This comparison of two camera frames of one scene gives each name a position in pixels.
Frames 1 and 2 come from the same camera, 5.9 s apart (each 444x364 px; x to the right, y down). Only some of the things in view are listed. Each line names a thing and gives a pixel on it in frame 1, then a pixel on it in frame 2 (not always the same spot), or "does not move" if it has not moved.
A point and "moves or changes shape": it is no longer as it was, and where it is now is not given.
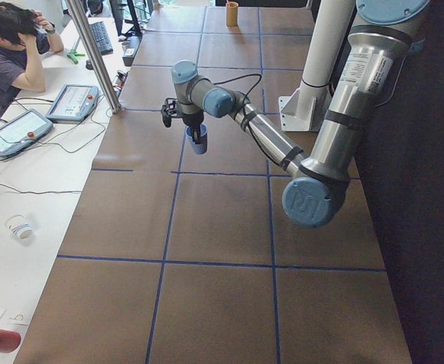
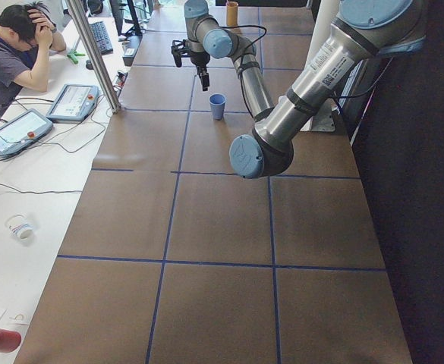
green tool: (73, 54) does not move
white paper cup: (18, 225) does not move
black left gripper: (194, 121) to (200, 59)
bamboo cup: (231, 14) does not move
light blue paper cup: (199, 149) moves or changes shape
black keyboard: (102, 39) does not move
